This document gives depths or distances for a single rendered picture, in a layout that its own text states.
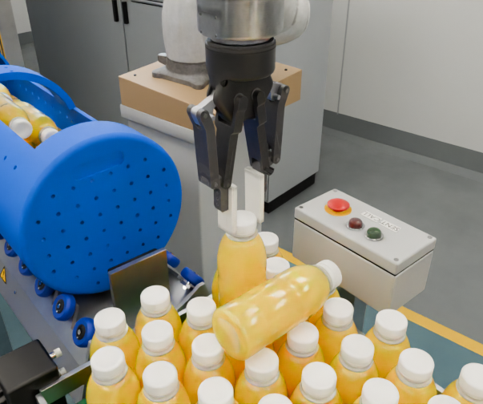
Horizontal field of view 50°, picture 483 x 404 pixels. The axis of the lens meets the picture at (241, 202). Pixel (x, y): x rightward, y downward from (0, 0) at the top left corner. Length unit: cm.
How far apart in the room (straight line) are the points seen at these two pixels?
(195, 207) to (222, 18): 105
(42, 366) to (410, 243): 54
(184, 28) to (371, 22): 235
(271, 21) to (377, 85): 319
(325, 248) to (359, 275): 7
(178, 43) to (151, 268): 77
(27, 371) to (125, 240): 26
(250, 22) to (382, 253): 40
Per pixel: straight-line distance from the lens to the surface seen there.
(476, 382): 66
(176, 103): 141
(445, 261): 273
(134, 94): 154
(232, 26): 52
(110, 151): 81
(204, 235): 157
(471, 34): 342
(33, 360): 78
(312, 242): 85
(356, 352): 65
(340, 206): 84
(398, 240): 80
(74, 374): 78
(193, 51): 146
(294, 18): 146
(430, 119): 361
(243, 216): 66
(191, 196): 151
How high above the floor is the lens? 154
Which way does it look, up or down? 31 degrees down
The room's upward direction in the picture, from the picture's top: straight up
